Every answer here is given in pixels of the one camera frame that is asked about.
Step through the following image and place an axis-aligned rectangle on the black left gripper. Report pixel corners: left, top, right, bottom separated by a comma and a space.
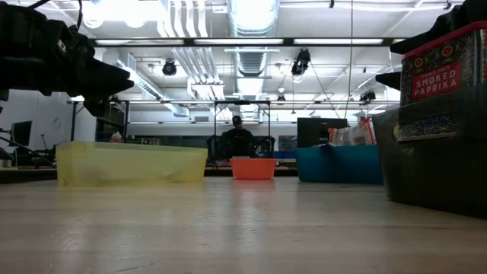
0, 2, 135, 118

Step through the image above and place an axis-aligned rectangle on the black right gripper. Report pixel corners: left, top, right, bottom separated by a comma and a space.
374, 0, 487, 92

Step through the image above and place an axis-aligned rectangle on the red patterned spice tin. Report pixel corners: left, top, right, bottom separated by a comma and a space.
394, 21, 487, 142

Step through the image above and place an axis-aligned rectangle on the red ramen packet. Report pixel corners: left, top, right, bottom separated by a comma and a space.
326, 116, 376, 147

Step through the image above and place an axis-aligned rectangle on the grey plastic bin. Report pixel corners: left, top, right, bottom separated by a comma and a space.
371, 83, 487, 220

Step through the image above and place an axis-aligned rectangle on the strip light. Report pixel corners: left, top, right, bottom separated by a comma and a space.
94, 38, 186, 46
292, 37, 384, 46

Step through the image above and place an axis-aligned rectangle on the yellow plastic bin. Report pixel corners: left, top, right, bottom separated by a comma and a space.
56, 141, 209, 187

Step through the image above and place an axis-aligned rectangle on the black display screen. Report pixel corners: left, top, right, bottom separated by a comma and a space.
296, 117, 349, 148

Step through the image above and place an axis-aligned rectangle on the small black monitor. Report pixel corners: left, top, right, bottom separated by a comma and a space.
11, 120, 33, 148

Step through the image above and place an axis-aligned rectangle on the blue plastic bin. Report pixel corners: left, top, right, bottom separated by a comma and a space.
294, 143, 384, 186

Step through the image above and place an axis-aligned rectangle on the black mesh office chair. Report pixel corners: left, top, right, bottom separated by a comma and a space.
254, 135, 276, 158
206, 134, 224, 164

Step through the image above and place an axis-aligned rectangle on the orange plastic bowl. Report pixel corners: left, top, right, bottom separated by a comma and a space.
229, 157, 278, 180

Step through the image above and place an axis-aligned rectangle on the hanging ceiling camera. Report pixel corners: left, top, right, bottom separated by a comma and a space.
358, 89, 377, 104
290, 48, 312, 77
161, 59, 178, 77

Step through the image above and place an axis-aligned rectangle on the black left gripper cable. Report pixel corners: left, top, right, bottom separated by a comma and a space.
28, 0, 84, 33

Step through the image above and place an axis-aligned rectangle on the ceiling air duct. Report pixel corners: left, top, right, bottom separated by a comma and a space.
227, 0, 281, 77

